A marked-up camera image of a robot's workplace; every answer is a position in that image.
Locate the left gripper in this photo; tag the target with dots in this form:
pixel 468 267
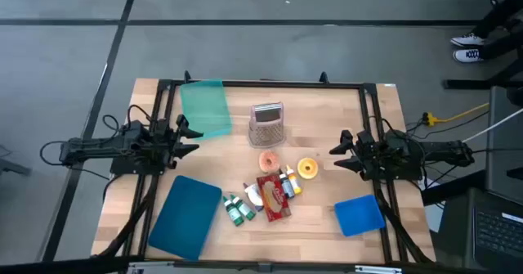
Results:
pixel 165 143

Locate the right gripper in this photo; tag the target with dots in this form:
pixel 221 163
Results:
pixel 374 155

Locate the yellow toy donut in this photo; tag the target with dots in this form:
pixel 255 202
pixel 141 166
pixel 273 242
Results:
pixel 303 172

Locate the orange yellow paint bottle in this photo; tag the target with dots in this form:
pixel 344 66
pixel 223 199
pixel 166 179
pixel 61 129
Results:
pixel 295 182

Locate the black paint bottle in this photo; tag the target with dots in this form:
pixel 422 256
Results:
pixel 287 186

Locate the large dark blue bin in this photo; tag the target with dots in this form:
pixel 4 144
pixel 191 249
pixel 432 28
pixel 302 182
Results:
pixel 186 216

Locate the pink metal box grater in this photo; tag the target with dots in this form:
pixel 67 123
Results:
pixel 266 128

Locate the pink frosted toy donut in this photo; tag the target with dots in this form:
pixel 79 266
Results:
pixel 265 164

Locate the green paint bottle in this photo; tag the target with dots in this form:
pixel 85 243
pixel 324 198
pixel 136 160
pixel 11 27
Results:
pixel 244 208
pixel 233 213

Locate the red biscuit box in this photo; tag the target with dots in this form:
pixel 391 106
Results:
pixel 274 198

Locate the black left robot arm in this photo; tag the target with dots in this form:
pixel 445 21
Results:
pixel 94 149

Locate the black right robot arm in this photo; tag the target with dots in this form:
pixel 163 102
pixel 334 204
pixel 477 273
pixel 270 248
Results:
pixel 441 151

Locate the teal translucent plastic bin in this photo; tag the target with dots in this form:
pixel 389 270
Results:
pixel 206 110

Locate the small blue tray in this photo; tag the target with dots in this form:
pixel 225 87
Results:
pixel 359 216

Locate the person's shoe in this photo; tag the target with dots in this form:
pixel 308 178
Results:
pixel 468 40
pixel 468 55

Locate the black desk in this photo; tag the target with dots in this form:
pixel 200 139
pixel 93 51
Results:
pixel 506 143

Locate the black laptop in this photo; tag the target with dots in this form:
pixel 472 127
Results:
pixel 498 233

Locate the person's leg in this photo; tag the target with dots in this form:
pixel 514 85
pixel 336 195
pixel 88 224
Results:
pixel 500 14
pixel 502 45

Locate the black metal table frame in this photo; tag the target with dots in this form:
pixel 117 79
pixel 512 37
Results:
pixel 286 84

